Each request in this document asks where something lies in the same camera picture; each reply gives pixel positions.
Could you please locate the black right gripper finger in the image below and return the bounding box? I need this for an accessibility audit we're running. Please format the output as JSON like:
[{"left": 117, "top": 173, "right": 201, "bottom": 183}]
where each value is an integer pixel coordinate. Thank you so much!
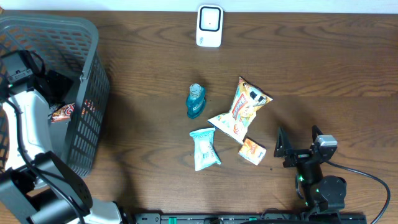
[
  {"left": 274, "top": 127, "right": 292, "bottom": 157},
  {"left": 312, "top": 125, "right": 323, "bottom": 143}
]

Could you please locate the small orange snack packet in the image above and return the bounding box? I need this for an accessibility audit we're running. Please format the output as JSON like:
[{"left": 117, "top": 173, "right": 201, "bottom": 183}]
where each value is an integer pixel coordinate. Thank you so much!
[{"left": 238, "top": 138, "right": 267, "bottom": 166}]

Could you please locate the yellow chips bag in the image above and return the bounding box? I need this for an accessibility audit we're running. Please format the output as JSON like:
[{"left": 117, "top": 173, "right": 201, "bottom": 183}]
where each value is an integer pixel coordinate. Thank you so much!
[{"left": 208, "top": 77, "right": 273, "bottom": 144}]

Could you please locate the red brown snack bar wrapper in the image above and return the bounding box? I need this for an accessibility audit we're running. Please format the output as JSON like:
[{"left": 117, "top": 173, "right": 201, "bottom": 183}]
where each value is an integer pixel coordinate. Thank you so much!
[{"left": 50, "top": 100, "right": 95, "bottom": 123}]

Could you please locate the teal tissue pack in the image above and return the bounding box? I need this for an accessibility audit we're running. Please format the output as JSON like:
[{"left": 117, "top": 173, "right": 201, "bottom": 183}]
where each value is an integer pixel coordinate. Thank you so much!
[{"left": 190, "top": 128, "right": 221, "bottom": 171}]

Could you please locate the blue mouthwash bottle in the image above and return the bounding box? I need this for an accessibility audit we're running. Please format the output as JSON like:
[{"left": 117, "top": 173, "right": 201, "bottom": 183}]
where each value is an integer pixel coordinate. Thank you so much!
[{"left": 186, "top": 83, "right": 206, "bottom": 119}]

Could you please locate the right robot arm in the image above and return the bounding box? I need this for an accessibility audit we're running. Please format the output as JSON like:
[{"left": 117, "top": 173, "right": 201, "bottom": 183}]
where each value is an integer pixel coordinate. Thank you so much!
[{"left": 274, "top": 125, "right": 346, "bottom": 213}]

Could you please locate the grey plastic shopping basket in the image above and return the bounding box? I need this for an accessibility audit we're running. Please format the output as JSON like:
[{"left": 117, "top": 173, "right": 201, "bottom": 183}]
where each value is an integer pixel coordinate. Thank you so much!
[{"left": 1, "top": 13, "right": 109, "bottom": 177}]

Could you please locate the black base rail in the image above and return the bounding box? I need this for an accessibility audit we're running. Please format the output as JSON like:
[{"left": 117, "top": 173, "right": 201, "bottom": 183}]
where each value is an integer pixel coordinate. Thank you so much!
[{"left": 125, "top": 210, "right": 367, "bottom": 224}]

